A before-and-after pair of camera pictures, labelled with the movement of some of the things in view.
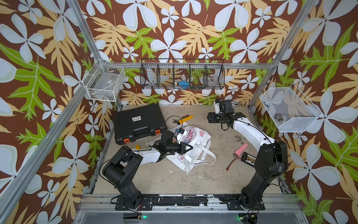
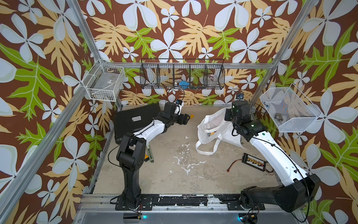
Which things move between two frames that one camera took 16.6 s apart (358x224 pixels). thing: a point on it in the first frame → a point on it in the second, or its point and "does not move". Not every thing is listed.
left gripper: [182, 149] → [183, 121]
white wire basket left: [104, 82] does not move
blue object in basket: [184, 84] does not move
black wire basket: [178, 73] does not move
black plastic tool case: [134, 123] does not move
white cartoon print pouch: [202, 152] → [214, 126]
